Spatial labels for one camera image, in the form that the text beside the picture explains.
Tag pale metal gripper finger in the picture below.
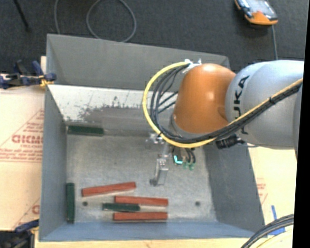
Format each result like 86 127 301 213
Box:
156 166 170 187
149 158 162 187

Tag grey metal bin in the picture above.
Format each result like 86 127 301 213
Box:
32 33 279 248

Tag red-brown flat block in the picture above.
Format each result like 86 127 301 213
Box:
114 194 170 208
81 178 137 201
112 208 169 226

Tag dark green flat block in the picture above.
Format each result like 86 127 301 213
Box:
101 201 142 214
67 125 106 137
63 182 78 224

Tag brown cardboard board, red print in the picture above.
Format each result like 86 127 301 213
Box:
0 82 302 248

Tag black cylinder on white bracket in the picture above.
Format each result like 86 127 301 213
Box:
215 133 257 153

